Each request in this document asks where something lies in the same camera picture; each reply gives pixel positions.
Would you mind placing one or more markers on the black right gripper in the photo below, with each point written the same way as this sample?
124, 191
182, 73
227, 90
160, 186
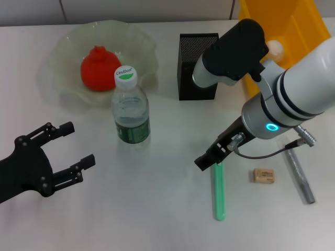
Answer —
235, 133

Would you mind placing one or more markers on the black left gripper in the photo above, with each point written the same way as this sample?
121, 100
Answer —
26, 170

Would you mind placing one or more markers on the green pen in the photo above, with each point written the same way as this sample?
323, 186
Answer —
220, 193

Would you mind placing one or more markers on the beige eraser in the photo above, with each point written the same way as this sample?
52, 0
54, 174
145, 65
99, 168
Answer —
264, 175

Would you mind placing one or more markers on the clear water bottle green label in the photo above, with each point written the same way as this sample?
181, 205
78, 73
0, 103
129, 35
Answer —
131, 115

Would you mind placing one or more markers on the orange fruit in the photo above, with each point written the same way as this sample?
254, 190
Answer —
99, 70

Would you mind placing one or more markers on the silver glitter pen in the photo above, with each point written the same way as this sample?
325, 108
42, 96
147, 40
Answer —
301, 177

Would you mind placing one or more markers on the white paper ball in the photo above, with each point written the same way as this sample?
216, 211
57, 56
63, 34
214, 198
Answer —
276, 49

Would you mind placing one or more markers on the black mesh pen holder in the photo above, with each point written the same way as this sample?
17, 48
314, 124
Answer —
184, 86

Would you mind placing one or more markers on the clear glass fruit plate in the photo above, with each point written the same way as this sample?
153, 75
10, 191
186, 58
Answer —
138, 47

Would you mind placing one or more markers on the yellow plastic storage bin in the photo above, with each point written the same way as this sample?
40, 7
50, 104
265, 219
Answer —
295, 31

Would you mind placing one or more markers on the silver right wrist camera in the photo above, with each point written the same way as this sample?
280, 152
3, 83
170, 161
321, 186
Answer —
235, 52

